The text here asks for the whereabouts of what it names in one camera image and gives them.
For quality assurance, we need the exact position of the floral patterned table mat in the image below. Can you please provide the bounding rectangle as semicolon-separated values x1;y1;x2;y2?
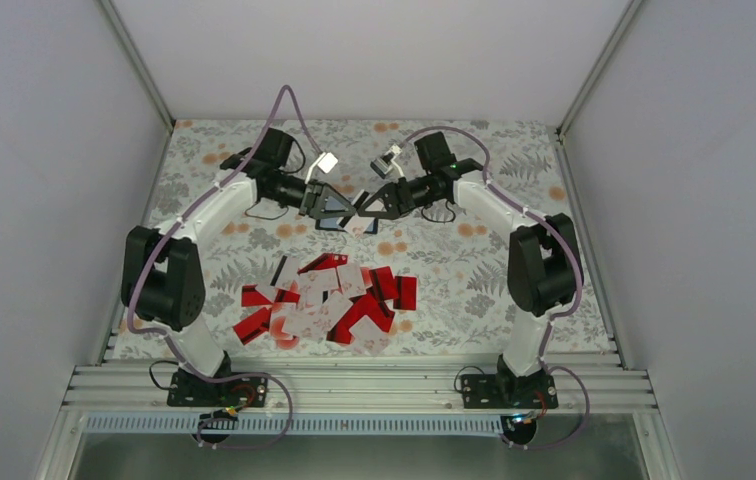
112;119;609;360

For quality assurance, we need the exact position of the red card far right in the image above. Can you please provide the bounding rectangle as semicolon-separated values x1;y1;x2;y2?
393;276;418;311

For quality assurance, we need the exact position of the red card centre right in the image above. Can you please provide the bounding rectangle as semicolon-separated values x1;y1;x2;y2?
368;266;399;301

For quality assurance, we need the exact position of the red card lower right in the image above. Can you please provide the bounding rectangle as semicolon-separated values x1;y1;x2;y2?
326;292;395;345

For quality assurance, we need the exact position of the black card holder wallet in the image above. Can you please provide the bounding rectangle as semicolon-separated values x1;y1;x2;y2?
315;215;379;236

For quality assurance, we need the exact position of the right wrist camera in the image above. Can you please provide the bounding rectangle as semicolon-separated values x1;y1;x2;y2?
370;144;405;179

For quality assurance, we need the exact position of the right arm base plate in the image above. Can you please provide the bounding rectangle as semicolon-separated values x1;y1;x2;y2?
460;371;559;410

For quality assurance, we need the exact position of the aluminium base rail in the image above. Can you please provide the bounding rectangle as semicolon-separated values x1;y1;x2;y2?
62;356;658;414

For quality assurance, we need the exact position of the white floral card centre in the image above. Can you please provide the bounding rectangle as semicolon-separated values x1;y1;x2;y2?
297;269;339;308

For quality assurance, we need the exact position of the slotted cable duct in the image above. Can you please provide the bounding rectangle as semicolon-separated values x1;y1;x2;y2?
83;412;502;437

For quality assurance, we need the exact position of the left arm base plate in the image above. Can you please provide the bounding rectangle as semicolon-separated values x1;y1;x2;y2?
166;370;268;408

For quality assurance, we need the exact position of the aluminium frame post right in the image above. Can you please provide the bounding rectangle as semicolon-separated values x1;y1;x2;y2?
556;0;644;138

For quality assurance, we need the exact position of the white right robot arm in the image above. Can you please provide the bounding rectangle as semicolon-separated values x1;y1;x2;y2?
357;126;584;407

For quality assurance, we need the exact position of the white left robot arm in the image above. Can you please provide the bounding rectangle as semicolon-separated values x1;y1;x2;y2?
120;127;357;405

